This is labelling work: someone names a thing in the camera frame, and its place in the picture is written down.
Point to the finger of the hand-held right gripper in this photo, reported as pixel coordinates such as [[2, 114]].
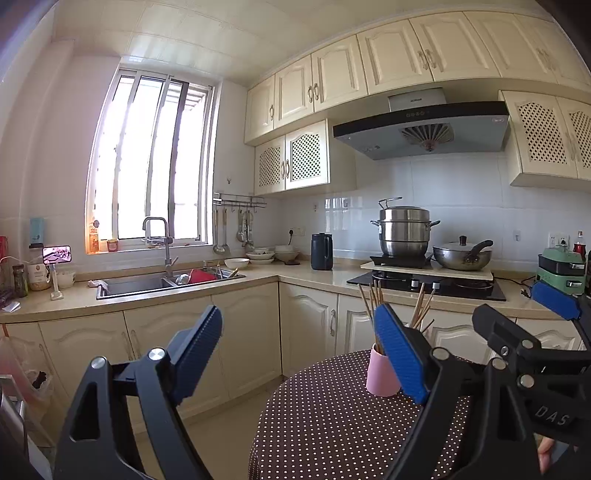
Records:
[[503, 332], [556, 299]]

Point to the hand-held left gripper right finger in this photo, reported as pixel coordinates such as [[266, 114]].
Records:
[[399, 350]]

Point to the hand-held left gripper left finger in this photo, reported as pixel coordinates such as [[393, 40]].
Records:
[[201, 346]]

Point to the pink cup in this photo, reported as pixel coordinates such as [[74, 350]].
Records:
[[381, 374]]

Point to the bunch of chopsticks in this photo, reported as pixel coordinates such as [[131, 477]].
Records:
[[376, 300]]

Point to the person's right hand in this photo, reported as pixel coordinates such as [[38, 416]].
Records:
[[547, 454]]

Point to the green kitchen appliance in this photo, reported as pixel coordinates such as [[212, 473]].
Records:
[[561, 272]]

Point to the cream base cabinets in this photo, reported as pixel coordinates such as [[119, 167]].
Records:
[[249, 337]]

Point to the black glass gas stove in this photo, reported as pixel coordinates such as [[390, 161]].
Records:
[[475, 290]]

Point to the sauce bottles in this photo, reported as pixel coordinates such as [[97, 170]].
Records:
[[582, 247]]

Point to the red plastic dish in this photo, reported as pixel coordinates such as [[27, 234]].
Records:
[[202, 276]]

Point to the beige stone board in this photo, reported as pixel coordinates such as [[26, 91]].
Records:
[[461, 273]]

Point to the black induction cooker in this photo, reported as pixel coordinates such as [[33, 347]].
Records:
[[401, 261]]

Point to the stainless sink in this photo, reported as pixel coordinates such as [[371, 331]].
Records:
[[134, 286]]

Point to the white bowl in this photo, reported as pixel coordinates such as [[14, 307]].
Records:
[[237, 263]]

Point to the pan lid black knob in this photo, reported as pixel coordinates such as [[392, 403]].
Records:
[[463, 243]]

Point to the hanging metal ladle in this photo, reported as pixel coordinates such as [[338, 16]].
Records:
[[220, 248]]

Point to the brown polka dot tablecloth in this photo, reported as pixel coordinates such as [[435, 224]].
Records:
[[323, 415]]

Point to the chrome faucet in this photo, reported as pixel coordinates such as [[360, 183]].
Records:
[[167, 249]]

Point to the hanging metal spatula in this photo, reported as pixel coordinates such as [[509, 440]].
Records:
[[242, 235]]

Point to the stainless steamer pot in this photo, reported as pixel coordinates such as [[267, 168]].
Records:
[[404, 230]]

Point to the dish rag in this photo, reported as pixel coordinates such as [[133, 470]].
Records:
[[98, 284]]

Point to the dark blue kettle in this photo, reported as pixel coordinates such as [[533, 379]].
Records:
[[322, 253]]

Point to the stacked white bowls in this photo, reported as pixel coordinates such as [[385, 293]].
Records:
[[287, 253]]

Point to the small jar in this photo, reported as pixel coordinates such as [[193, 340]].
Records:
[[112, 245]]

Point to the orange bottle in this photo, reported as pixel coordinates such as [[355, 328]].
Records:
[[94, 240]]

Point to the white phone stand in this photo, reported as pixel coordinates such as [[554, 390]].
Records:
[[56, 281]]

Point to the cream lattice door cabinet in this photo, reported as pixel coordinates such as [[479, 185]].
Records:
[[540, 138], [300, 157]]

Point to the clear plastic bag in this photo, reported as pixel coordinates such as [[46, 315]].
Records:
[[32, 369]]

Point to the smartphone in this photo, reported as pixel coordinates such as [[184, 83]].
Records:
[[57, 254]]

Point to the glass jar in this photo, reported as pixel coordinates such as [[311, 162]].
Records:
[[39, 276]]

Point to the sliding window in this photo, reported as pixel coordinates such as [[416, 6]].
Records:
[[152, 161]]

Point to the dark spice jar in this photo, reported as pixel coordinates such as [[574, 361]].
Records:
[[20, 281]]

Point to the teal box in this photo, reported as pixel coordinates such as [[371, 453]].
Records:
[[38, 230]]

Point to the grey range hood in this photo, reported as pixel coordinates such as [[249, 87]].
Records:
[[420, 129]]

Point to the cream upper cabinets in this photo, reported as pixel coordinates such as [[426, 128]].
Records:
[[392, 60]]

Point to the double wall outlet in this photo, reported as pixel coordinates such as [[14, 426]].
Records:
[[558, 240]]

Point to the wall outlet with plug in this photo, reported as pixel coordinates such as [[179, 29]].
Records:
[[291, 231]]

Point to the metal utensil rail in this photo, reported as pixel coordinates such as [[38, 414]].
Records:
[[240, 200]]

